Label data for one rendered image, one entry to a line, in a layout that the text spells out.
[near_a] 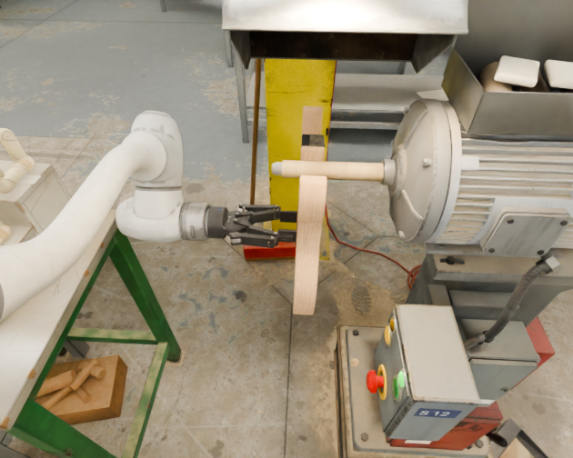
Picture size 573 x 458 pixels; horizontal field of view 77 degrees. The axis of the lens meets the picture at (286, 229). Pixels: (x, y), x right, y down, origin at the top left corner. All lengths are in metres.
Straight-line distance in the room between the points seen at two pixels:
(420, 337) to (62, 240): 0.55
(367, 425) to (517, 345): 0.67
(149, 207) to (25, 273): 0.38
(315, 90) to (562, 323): 1.70
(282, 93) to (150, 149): 0.87
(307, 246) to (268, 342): 1.19
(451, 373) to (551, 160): 0.34
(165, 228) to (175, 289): 1.26
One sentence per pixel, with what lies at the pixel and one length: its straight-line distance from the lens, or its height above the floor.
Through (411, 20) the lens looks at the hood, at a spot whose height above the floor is 1.51.
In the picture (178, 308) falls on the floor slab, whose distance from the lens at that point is 2.01.
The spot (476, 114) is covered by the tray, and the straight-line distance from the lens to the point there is 0.57.
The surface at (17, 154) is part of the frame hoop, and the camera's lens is 1.09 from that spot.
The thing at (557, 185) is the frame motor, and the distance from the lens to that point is 0.67.
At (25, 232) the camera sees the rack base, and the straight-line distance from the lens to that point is 1.06.
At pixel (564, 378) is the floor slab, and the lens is 2.17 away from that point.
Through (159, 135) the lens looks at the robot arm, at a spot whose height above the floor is 1.24.
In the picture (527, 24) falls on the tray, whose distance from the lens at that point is 0.71.
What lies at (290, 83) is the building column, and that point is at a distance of 1.54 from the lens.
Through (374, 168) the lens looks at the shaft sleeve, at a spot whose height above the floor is 1.26.
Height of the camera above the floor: 1.65
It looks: 46 degrees down
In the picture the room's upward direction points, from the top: straight up
